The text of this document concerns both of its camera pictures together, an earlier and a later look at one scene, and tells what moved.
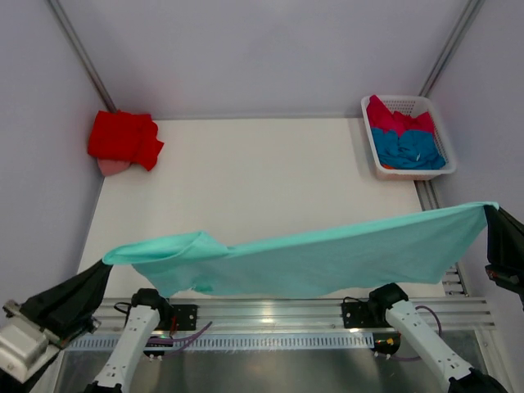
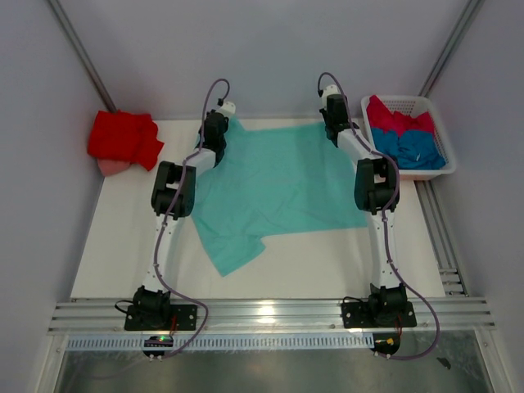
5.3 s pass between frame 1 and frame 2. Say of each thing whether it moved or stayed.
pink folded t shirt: stayed
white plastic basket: stayed
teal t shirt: moved
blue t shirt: stayed
